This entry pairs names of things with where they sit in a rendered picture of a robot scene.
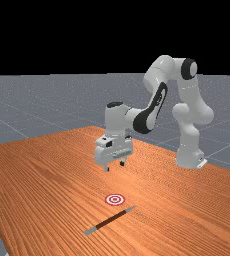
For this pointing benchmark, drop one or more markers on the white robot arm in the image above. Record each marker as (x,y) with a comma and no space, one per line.
(188,100)

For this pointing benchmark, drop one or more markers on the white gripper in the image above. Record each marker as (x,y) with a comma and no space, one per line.
(113,150)

